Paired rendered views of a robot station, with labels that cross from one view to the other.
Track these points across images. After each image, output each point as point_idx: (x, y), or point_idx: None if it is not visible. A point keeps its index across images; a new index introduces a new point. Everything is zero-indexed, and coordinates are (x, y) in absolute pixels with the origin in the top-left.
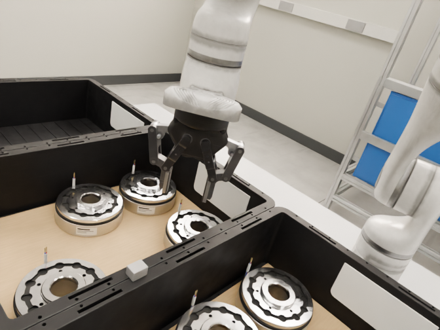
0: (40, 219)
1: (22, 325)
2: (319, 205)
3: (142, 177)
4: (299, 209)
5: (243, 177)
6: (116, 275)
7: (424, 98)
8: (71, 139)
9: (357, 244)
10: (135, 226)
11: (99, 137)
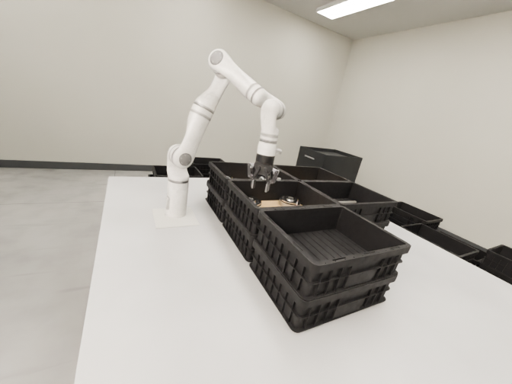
0: None
1: (296, 180)
2: (100, 250)
3: None
4: (126, 250)
5: (134, 289)
6: (282, 180)
7: (206, 124)
8: (303, 207)
9: (185, 187)
10: None
11: (292, 206)
